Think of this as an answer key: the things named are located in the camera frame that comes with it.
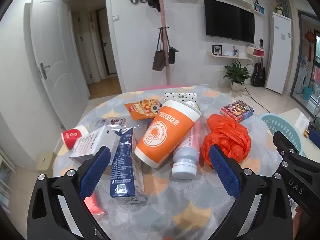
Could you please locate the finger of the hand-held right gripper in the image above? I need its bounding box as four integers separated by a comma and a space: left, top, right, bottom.
273, 131, 304, 171

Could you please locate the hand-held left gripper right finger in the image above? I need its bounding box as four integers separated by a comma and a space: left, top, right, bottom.
209, 145, 294, 240

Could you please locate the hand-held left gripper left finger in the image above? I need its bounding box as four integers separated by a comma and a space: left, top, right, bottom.
27, 145, 112, 240

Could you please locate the light blue plastic basket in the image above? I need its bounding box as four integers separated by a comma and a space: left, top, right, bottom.
260, 113, 304, 157

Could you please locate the dark blue milk carton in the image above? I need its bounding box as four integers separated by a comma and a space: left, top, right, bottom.
110, 127, 148, 204

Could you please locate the white and grey small box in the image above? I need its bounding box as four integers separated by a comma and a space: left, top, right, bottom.
69, 126, 120, 165

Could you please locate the orange plastic bag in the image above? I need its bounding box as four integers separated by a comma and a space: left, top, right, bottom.
200, 114, 252, 167

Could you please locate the white bottle with pink label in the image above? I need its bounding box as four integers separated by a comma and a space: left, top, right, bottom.
171, 124, 202, 180

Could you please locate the red and white small cup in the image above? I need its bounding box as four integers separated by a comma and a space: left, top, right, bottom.
61, 126, 89, 149

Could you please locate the orange paper cup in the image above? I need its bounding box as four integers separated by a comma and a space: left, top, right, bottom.
135, 100, 203, 168

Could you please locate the black shoulder bag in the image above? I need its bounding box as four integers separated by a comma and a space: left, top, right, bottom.
168, 29, 179, 65

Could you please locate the white coffee table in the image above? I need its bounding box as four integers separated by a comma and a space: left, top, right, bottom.
277, 108, 320, 155

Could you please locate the pink red small object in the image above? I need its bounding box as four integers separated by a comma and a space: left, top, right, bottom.
84, 192, 105, 216

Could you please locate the clear printed plastic wrapper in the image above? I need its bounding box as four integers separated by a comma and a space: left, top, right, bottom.
90, 116, 130, 130

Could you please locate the teal bucket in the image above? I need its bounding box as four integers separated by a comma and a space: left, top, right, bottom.
301, 86, 313, 100

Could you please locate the scallop patterned tablecloth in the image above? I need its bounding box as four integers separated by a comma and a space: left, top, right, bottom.
52, 85, 295, 240

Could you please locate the blue and red card box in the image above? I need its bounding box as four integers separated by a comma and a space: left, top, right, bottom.
220, 100, 254, 123

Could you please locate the white washing machine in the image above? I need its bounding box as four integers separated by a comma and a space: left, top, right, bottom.
299, 65, 312, 93

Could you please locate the black guitar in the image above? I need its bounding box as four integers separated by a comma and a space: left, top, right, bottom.
251, 39, 266, 87

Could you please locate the orange snack packet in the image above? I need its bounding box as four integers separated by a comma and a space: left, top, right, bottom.
124, 99, 164, 120

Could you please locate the potted green plant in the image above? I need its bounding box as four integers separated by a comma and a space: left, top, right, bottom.
223, 60, 252, 92

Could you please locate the white dotted cartoon box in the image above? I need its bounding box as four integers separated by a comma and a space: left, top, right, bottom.
164, 92, 198, 105

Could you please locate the white refrigerator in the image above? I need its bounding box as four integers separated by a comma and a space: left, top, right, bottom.
265, 12, 293, 95

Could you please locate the white door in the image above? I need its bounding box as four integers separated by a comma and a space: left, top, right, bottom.
25, 0, 90, 124

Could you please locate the brown tote bag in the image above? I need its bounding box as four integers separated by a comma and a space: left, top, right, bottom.
152, 27, 167, 71

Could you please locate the pink coat rack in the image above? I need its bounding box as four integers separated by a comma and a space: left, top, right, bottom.
151, 0, 179, 85

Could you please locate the black cap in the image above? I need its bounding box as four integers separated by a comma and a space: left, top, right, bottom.
147, 0, 161, 12

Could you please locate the black floor cable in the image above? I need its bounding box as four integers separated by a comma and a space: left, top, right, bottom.
244, 85, 272, 114

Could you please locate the red and white wall box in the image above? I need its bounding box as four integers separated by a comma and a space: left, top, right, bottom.
245, 45, 265, 57

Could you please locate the low white wall shelf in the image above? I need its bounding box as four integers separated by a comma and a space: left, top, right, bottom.
206, 50, 254, 61

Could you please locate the red knot wall ornament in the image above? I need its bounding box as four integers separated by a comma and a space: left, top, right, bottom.
304, 29, 316, 62

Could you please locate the silver door handle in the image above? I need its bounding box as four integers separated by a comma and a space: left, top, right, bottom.
39, 62, 50, 79

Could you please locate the wall television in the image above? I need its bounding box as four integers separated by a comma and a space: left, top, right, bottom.
204, 0, 255, 44

